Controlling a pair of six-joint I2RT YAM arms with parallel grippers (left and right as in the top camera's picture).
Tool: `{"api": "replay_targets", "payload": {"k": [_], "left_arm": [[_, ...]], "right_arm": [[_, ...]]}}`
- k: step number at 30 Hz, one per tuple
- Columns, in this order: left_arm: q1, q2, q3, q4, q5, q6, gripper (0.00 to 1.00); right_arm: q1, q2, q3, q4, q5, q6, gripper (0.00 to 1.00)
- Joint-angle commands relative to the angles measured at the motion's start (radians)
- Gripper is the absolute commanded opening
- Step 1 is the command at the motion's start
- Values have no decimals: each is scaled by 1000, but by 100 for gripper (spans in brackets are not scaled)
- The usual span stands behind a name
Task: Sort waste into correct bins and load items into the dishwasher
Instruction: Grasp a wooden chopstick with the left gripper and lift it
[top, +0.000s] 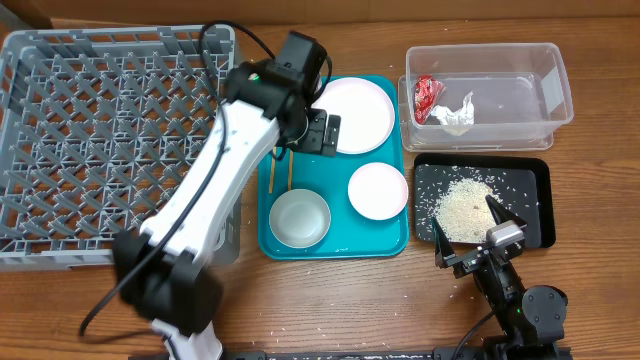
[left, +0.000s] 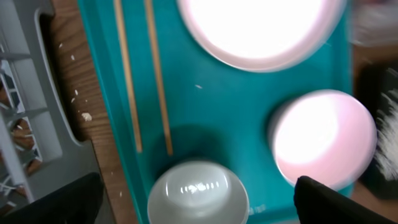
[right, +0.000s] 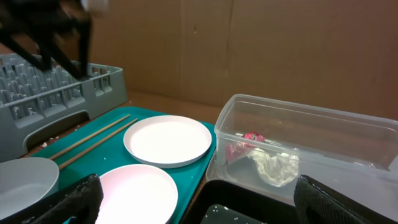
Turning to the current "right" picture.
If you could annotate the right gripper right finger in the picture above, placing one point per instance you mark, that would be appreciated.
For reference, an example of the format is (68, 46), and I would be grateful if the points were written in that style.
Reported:
(316, 203)

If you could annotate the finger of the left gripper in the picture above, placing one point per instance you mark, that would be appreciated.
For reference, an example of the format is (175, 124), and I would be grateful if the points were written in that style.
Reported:
(83, 34)
(44, 64)

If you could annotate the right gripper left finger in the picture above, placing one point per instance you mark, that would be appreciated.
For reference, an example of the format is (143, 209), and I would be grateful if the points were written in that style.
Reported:
(78, 203)

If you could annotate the white tissue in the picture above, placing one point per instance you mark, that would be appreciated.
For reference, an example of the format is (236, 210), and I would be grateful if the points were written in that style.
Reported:
(278, 169)

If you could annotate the small white plate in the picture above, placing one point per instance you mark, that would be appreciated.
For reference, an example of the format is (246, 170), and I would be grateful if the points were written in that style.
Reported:
(137, 193)

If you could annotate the wooden chopstick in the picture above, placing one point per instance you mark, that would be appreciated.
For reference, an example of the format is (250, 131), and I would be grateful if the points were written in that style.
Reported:
(98, 143)
(78, 143)

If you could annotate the red snack wrapper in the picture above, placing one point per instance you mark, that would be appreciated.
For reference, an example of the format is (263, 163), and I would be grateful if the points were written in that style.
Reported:
(235, 151)

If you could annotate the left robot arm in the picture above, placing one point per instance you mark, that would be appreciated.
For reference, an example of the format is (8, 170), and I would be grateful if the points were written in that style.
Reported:
(47, 22)

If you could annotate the grey dishwasher rack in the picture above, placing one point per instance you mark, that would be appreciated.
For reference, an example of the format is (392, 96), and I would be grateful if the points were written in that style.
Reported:
(34, 104)

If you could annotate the black waste tray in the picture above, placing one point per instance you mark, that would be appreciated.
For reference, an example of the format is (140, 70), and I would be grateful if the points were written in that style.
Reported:
(221, 202)

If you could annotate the teal serving tray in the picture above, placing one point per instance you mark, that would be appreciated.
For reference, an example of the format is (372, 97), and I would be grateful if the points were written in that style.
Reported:
(113, 154)

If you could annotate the grey metal bowl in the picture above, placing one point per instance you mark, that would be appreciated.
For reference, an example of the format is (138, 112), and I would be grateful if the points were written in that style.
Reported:
(25, 181)

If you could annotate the clear plastic bin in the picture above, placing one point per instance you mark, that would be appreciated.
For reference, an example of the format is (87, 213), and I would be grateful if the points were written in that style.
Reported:
(354, 154)

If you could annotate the large white plate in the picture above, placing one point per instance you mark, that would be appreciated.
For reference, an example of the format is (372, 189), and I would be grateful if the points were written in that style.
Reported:
(167, 141)

